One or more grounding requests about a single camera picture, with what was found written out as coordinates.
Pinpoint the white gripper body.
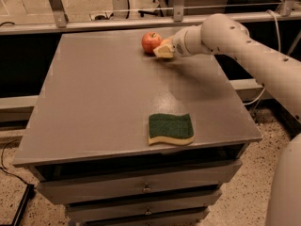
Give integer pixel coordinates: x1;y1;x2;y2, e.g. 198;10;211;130
172;25;211;57

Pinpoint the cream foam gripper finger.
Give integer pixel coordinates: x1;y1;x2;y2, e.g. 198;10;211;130
153;44;174;58

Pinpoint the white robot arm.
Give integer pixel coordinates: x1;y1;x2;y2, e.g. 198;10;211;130
154;14;301;226

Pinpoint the black floor cable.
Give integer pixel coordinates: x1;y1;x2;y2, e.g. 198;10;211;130
0;138;31;186

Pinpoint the orange fruit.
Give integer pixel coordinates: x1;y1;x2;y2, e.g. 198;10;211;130
160;38;172;45

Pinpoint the white cable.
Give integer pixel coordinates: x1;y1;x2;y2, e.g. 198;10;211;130
243;8;283;106

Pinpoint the green yellow sponge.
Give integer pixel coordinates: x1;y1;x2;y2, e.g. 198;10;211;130
149;113;195;145

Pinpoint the red apple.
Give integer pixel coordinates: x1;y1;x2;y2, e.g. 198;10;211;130
141;32;162;54

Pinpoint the grey drawer cabinet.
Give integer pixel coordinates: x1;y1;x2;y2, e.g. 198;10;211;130
14;30;261;226

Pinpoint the metal railing frame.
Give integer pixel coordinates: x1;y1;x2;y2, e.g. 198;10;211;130
0;0;301;35

